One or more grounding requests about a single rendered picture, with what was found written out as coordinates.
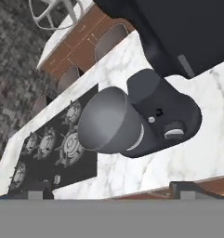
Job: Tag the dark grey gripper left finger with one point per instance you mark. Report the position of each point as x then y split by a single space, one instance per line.
36 195

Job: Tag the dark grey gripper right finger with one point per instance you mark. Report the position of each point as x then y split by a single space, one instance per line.
187 194

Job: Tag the black stand mixer base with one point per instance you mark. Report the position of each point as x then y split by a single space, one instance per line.
173 103

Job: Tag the grey metal mixer bowl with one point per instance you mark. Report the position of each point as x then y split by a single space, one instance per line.
105 122

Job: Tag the black gas hob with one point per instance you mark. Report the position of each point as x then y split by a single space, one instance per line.
71 145

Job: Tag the grey round stool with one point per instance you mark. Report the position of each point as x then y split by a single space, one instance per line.
39 104
111 40
68 78

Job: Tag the brown wooden cupboard run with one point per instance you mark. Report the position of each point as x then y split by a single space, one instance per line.
81 46

